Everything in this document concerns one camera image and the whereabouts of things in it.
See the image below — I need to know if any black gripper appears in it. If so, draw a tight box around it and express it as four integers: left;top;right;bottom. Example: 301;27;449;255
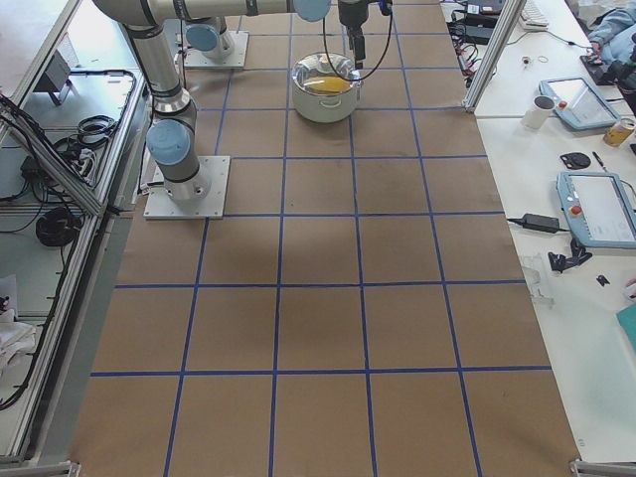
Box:
337;0;369;70

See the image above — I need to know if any glass pot lid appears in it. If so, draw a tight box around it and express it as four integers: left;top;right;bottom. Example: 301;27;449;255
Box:
292;52;361;90

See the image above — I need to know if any yellow corn cob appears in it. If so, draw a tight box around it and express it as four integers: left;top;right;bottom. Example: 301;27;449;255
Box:
303;77;351;95

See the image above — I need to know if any white electric cooking pot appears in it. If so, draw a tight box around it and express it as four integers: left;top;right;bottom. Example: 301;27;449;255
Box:
291;52;363;123

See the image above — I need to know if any white mug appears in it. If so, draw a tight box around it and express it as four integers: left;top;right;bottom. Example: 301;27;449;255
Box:
521;95;556;130

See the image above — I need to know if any far teach pendant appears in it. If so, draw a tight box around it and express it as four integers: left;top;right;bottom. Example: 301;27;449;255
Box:
539;78;621;130

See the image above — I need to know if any teach pendant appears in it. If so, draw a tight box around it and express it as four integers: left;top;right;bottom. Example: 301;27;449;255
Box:
539;78;621;130
556;171;635;249

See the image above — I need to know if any black round disc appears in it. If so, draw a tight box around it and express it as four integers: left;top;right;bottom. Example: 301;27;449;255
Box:
559;152;591;170

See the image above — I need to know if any black power adapter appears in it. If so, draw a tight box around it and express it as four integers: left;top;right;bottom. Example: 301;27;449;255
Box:
522;213;560;234

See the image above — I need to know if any yellow drink can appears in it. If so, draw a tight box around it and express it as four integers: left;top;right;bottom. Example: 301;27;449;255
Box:
602;117;635;147

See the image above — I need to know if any near teach pendant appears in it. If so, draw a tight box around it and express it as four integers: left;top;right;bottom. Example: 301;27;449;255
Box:
556;171;635;249

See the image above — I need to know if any black braided cable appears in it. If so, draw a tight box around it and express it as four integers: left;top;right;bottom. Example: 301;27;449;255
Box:
321;0;396;83

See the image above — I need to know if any aluminium frame post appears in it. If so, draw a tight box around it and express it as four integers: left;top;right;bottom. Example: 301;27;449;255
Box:
463;0;525;112

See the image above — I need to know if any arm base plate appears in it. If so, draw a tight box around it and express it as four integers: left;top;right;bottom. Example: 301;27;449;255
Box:
143;156;231;220
185;29;249;70

